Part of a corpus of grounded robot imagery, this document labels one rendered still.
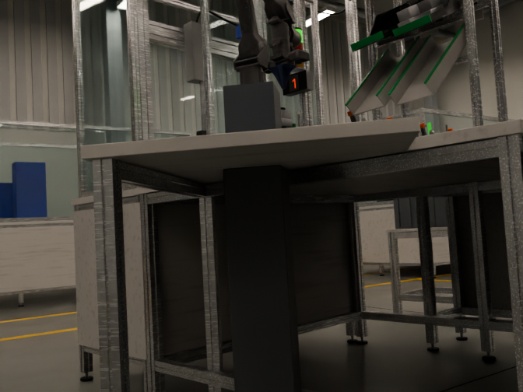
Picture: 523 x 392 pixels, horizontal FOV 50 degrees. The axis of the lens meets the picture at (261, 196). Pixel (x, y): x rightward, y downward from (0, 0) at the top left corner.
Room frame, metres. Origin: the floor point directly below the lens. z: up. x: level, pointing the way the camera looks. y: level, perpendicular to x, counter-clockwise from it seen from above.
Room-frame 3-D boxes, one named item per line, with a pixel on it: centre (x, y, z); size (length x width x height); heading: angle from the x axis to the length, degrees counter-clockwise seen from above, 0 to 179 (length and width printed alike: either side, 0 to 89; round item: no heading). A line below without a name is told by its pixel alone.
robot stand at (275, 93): (1.58, 0.01, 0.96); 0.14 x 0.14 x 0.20; 81
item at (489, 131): (2.19, -0.53, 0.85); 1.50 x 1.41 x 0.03; 44
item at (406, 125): (1.57, -0.04, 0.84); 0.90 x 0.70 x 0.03; 171
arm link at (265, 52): (1.58, 0.01, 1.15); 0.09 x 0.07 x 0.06; 61
